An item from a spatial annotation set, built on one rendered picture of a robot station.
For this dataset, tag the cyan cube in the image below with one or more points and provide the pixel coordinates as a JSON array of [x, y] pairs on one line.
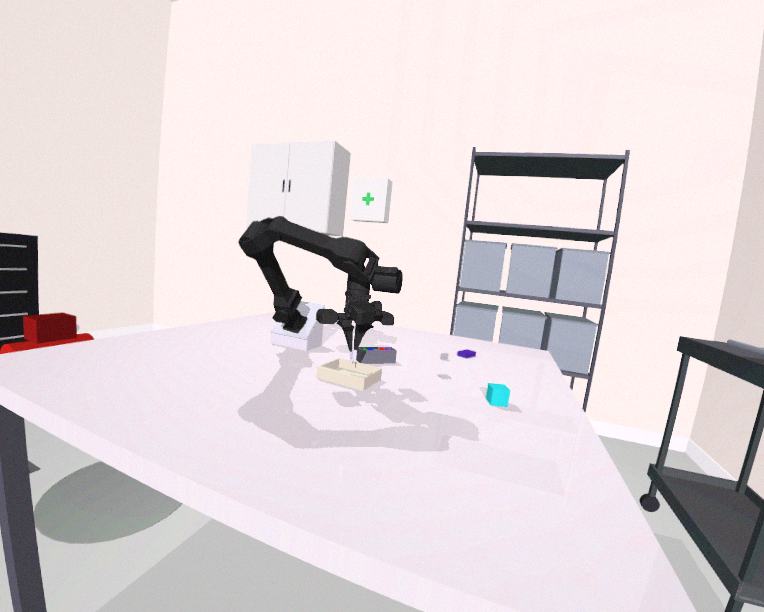
[[498, 395]]

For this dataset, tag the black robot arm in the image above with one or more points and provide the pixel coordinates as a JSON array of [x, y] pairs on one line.
[[344, 253]]

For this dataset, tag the beige open tray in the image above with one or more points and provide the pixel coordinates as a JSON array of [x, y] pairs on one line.
[[343, 372]]

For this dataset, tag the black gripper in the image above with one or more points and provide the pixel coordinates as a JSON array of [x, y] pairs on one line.
[[329, 316]]

